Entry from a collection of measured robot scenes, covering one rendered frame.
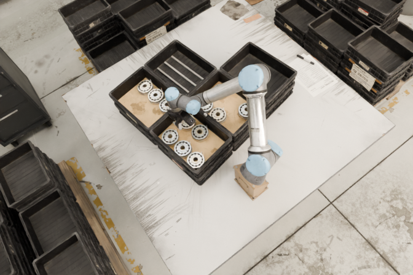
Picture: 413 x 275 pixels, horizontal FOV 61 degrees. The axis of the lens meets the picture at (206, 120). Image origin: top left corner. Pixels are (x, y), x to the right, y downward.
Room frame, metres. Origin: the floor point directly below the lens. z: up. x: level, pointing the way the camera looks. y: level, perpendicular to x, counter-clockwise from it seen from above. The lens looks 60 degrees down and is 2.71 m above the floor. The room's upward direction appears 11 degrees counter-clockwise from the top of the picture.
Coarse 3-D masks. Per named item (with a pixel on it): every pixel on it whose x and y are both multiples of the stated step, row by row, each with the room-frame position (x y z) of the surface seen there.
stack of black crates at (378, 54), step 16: (368, 32) 1.75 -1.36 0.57; (384, 32) 1.70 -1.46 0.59; (352, 48) 1.60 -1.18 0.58; (368, 48) 1.65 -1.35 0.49; (384, 48) 1.62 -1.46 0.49; (400, 48) 1.54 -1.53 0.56; (352, 64) 1.57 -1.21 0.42; (368, 64) 1.47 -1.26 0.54; (384, 64) 1.47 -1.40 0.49; (400, 64) 1.44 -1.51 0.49; (352, 80) 1.52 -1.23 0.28; (384, 80) 1.32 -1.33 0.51; (368, 96) 1.35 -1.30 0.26; (384, 96) 1.38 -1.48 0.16
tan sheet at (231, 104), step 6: (216, 84) 1.34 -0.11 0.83; (228, 96) 1.23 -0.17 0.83; (234, 96) 1.22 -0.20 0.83; (216, 102) 1.21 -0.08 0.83; (222, 102) 1.20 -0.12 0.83; (228, 102) 1.19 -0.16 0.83; (234, 102) 1.18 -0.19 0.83; (240, 102) 1.17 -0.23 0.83; (222, 108) 1.15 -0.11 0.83; (228, 108) 1.15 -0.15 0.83; (234, 108) 1.14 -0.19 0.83; (228, 114) 1.10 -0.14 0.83; (234, 114) 1.09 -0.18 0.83; (228, 120) 1.06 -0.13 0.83; (234, 120) 1.05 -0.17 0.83; (240, 120) 1.04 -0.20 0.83; (228, 126) 1.02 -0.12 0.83; (234, 126) 1.01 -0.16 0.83; (234, 132) 0.97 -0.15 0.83
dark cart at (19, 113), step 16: (0, 48) 2.29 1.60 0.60; (0, 64) 1.83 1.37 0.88; (16, 64) 2.34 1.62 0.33; (0, 80) 1.79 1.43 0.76; (16, 80) 1.86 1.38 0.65; (0, 96) 1.74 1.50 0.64; (16, 96) 1.79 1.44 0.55; (32, 96) 1.89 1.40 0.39; (0, 112) 1.72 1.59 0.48; (16, 112) 1.75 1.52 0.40; (32, 112) 1.79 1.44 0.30; (0, 128) 1.67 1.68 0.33; (16, 128) 1.71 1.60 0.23; (32, 128) 1.73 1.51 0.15; (16, 144) 1.66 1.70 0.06
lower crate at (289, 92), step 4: (292, 88) 1.24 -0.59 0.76; (288, 92) 1.22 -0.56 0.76; (292, 92) 1.24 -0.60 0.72; (284, 96) 1.20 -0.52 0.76; (288, 96) 1.22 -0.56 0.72; (280, 100) 1.17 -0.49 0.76; (284, 100) 1.19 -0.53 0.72; (276, 104) 1.15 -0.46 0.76; (280, 104) 1.17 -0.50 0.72; (272, 108) 1.13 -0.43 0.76; (276, 108) 1.15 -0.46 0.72; (268, 112) 1.10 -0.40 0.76; (272, 112) 1.12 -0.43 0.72; (268, 116) 1.10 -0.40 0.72
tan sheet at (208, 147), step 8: (168, 128) 1.08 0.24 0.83; (176, 128) 1.07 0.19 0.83; (160, 136) 1.04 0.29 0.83; (184, 136) 1.01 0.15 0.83; (208, 136) 0.98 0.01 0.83; (216, 136) 0.97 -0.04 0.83; (192, 144) 0.94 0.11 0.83; (200, 144) 0.93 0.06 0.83; (208, 144) 0.92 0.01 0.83; (216, 144) 0.91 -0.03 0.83; (200, 152) 0.88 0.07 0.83; (208, 152) 0.87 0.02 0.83
